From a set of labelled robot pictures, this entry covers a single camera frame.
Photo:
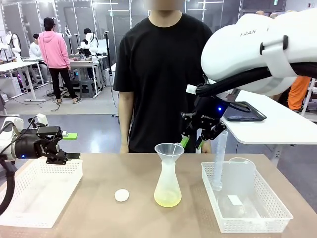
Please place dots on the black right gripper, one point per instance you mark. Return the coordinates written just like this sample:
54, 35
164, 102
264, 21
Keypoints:
206, 111

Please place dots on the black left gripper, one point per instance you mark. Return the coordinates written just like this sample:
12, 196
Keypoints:
29, 147

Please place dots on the clear plastic funnel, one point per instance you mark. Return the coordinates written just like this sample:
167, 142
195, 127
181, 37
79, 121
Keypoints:
168, 153

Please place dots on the clear plastic graduated cylinder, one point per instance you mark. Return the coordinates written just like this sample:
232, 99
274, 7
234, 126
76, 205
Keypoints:
219, 168

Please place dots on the clear plastic measuring beaker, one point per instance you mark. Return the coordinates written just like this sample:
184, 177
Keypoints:
242, 178

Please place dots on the translucent plastic conical flask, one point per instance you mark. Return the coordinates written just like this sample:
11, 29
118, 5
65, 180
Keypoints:
167, 193

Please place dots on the white round flask cap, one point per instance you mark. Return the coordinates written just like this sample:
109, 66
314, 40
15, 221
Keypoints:
121, 195

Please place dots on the white perforated plastic basket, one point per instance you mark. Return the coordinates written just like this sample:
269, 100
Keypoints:
69, 178
272, 210

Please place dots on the person's right forearm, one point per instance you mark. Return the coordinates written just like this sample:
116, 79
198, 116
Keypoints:
125, 116

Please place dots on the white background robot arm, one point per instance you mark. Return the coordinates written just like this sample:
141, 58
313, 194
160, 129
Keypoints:
16, 44

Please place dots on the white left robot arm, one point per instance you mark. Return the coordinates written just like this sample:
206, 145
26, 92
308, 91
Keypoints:
6, 146

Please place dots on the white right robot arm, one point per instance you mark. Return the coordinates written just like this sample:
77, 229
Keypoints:
235, 49

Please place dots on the person's left hand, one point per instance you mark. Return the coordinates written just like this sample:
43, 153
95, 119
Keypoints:
207, 148

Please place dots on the person's right hand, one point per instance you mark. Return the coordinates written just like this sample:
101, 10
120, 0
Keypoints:
124, 149

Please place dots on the black tray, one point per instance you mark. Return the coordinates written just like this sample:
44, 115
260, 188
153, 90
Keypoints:
247, 116

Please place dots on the grey step stool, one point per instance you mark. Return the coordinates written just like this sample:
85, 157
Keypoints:
86, 88

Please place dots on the person in black t-shirt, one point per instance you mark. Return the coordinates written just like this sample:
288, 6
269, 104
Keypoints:
158, 62

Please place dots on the white workbench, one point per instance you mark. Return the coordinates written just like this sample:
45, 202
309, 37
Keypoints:
84, 63

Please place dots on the long white desk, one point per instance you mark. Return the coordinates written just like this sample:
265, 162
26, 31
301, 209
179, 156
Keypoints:
15, 65

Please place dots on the white computer tower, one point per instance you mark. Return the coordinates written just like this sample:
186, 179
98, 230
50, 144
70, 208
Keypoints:
112, 74

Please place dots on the person in pink hoodie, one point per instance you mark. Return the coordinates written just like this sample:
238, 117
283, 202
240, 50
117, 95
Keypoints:
53, 49

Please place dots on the seated person in white shirt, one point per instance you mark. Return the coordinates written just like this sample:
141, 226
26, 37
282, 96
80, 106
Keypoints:
34, 50

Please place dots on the mannequin in orange with cap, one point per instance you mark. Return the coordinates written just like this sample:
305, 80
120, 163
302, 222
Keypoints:
297, 94

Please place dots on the black pole stand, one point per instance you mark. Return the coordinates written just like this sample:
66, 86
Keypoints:
107, 54

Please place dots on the dark-haired person in white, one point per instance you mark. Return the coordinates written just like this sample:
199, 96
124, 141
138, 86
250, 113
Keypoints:
87, 34

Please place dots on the mannequin in grey jacket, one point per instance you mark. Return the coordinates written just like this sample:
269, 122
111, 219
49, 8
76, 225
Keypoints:
260, 12

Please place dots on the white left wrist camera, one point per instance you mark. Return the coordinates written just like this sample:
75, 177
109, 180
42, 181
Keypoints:
42, 119

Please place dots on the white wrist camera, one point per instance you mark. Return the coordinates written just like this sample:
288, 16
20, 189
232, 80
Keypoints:
191, 89
42, 119

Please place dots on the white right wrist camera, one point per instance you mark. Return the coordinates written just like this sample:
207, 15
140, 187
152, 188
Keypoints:
191, 89

